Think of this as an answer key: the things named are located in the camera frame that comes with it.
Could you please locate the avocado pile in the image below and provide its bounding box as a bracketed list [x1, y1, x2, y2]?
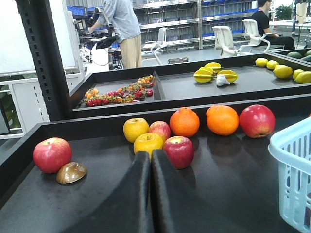
[287, 50, 311, 62]

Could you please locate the black wood produce display table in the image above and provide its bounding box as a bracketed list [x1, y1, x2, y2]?
[0, 93, 311, 233]

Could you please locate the person in grey shirt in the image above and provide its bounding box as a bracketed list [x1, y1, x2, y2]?
[88, 0, 142, 69]

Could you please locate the white office chair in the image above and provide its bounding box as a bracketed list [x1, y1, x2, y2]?
[240, 19, 277, 52]
[212, 26, 242, 58]

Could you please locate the orange back row left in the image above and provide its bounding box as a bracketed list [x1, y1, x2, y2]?
[169, 107, 200, 137]

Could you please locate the yellow apple front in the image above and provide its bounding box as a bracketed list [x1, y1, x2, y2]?
[134, 133, 164, 158]

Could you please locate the cherry tomato vine pile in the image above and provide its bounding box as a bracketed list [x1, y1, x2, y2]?
[82, 75, 155, 107]

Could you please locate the small pink apple back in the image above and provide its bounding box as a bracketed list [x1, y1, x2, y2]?
[148, 121, 171, 141]

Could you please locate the pink red apple back row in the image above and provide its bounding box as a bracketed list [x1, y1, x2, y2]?
[239, 104, 276, 138]

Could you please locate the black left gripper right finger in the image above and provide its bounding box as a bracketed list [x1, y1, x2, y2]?
[151, 150, 292, 233]

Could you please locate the dark red apple left group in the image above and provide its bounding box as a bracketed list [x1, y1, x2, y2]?
[163, 136, 194, 169]

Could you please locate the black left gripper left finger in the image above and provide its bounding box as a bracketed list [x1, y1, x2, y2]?
[64, 151, 150, 233]

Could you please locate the black upper display shelf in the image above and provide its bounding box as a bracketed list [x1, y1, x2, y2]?
[70, 53, 311, 118]

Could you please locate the light blue plastic basket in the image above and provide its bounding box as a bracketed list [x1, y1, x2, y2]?
[268, 118, 311, 233]

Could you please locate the white garlic bulb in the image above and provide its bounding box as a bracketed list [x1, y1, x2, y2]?
[216, 74, 230, 86]

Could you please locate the yellow starfruit pile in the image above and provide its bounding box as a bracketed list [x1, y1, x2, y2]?
[193, 62, 238, 83]

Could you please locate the black left corner post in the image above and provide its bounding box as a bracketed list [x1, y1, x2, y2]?
[16, 0, 72, 121]

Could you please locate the red apple far corner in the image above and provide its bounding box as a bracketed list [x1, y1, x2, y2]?
[33, 137, 72, 174]

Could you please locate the yellow apple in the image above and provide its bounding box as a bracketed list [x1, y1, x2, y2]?
[123, 117, 149, 143]
[134, 133, 164, 158]

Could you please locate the white panel at left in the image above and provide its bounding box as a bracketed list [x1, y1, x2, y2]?
[0, 0, 76, 74]

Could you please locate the lemon pile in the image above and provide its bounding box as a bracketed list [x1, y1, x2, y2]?
[255, 58, 311, 84]

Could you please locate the yellow apple back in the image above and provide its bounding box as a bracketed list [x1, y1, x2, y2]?
[123, 117, 149, 143]

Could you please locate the person in black shirt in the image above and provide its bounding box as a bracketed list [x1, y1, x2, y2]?
[250, 0, 295, 50]

